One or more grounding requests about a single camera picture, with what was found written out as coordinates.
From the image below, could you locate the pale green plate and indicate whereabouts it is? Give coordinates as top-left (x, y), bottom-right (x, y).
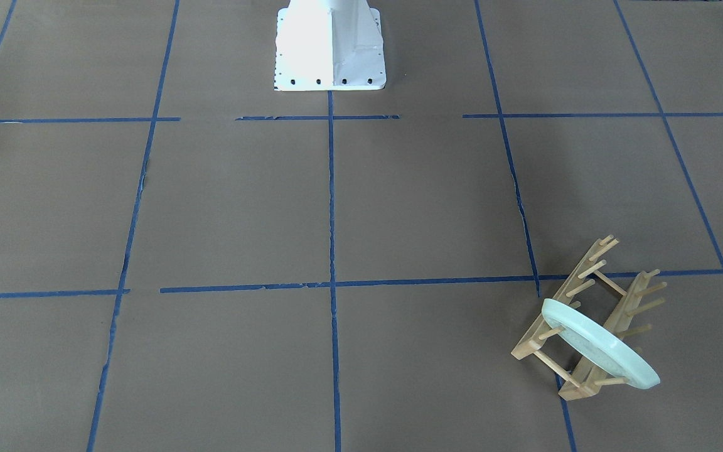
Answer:
top-left (540, 298), bottom-right (661, 390)

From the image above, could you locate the wooden dish rack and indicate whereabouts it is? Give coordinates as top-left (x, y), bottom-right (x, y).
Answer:
top-left (511, 235), bottom-right (667, 401)

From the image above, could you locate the white pedestal column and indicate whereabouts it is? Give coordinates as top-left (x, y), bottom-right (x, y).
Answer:
top-left (274, 1), bottom-right (387, 92)

